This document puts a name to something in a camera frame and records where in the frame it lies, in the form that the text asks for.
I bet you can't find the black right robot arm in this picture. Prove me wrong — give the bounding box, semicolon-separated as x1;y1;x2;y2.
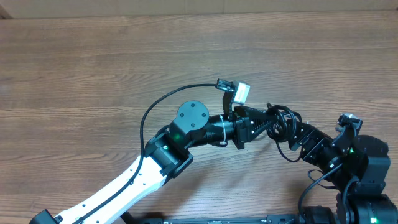
287;117;397;223

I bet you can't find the black cable bundle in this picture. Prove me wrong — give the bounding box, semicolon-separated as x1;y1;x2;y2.
266;102;304;163

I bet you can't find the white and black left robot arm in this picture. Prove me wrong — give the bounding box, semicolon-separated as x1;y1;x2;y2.
31;101;278;223

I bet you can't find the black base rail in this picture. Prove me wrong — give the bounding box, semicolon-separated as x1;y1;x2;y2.
119;207;338;224

